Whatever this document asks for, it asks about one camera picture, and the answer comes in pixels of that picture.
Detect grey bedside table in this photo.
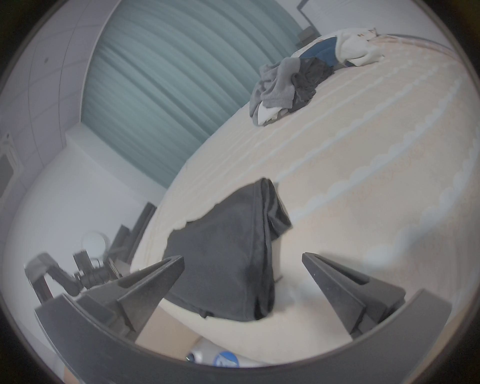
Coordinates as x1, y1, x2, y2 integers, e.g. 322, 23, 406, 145
295, 25, 321, 42

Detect white printed pillow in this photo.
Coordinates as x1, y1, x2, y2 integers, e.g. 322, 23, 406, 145
291, 27, 378, 59

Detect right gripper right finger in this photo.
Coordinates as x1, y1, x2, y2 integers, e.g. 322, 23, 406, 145
301, 252, 407, 336

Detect black trousers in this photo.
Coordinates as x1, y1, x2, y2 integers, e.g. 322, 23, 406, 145
160, 178, 293, 323

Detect blue-green curtain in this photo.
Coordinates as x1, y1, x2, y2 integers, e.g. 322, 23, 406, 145
80, 0, 313, 189

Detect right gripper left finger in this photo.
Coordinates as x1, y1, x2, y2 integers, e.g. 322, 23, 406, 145
76, 255, 186, 334

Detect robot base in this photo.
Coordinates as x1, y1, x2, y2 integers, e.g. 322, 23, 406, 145
185, 337, 272, 371

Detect bed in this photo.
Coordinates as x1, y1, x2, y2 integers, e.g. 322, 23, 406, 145
130, 0, 480, 367

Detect pile of clothes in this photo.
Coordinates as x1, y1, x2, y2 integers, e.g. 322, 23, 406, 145
249, 28, 387, 127

